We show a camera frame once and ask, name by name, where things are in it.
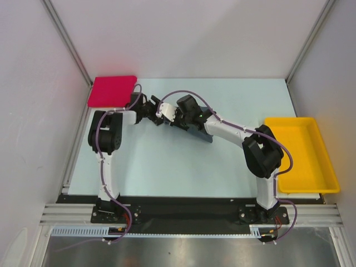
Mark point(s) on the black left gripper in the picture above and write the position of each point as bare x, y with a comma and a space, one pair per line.
156, 100

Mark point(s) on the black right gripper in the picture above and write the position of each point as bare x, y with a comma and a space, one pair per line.
176, 119

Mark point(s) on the grey t-shirt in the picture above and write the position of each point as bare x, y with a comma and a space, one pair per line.
191, 129

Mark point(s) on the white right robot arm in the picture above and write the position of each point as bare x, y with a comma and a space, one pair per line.
262, 154

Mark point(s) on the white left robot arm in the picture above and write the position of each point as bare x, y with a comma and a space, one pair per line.
105, 138

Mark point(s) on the folded red t-shirt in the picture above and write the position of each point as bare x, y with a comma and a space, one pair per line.
111, 91

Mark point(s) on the yellow plastic tray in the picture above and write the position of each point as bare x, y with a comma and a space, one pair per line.
312, 170

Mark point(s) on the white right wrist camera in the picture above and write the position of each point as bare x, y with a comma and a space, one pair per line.
166, 111

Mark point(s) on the aluminium frame post right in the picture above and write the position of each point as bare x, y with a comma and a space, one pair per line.
317, 26

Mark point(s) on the aluminium frame post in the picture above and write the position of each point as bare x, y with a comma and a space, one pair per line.
56, 20
317, 26

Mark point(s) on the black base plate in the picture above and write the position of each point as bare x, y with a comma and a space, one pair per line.
183, 215

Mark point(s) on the white cable duct right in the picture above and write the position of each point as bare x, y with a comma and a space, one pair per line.
261, 231

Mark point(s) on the white cable duct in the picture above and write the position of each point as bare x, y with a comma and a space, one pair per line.
261, 231
88, 231

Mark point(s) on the aluminium frame post left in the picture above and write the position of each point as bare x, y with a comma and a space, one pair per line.
56, 20

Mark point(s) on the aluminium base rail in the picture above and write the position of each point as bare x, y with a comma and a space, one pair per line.
314, 214

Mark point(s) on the white cable duct left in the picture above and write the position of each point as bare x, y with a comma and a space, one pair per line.
88, 231

